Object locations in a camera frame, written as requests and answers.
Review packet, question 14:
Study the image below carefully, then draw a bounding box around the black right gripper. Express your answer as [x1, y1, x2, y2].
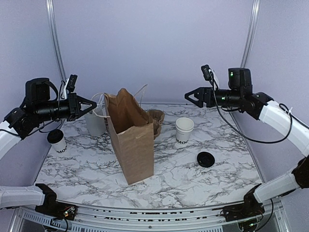
[184, 87, 242, 108]

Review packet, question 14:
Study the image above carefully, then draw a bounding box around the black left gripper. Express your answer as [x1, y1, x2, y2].
[34, 92, 97, 122]

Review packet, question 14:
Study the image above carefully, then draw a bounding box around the brown paper bag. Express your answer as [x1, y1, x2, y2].
[92, 88, 154, 185]

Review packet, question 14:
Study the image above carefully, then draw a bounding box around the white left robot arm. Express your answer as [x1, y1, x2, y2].
[0, 75, 97, 215]

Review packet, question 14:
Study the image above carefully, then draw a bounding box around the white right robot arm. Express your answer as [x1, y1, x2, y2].
[184, 65, 309, 217]

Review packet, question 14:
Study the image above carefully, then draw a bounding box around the white utensil holder cup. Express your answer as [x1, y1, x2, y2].
[84, 113, 106, 136]

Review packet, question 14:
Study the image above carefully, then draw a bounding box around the cardboard cup carrier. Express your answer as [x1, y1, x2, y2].
[147, 109, 165, 140]

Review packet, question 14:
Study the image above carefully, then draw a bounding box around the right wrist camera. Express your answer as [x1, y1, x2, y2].
[201, 64, 219, 90]

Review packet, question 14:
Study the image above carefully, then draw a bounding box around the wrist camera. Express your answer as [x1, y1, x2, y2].
[201, 64, 219, 90]
[59, 74, 78, 100]

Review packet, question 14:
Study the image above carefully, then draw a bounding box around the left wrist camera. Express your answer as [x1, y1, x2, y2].
[59, 74, 78, 100]

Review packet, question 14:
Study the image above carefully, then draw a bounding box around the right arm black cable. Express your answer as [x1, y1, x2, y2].
[210, 70, 309, 143]

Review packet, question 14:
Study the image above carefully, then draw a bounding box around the right aluminium corner post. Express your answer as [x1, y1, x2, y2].
[236, 0, 261, 68]

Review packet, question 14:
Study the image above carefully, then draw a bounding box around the aluminium corner post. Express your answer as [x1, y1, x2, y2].
[236, 0, 261, 68]
[45, 0, 67, 81]

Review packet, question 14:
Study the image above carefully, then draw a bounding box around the left aluminium corner post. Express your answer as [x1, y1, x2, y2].
[45, 0, 67, 81]

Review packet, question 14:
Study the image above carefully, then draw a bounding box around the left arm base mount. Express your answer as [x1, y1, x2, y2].
[35, 184, 77, 220]

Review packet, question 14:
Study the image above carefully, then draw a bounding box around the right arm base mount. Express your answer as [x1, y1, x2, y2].
[220, 184, 265, 222]

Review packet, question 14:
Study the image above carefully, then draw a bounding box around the aluminium front rail frame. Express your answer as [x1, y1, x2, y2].
[8, 200, 291, 232]

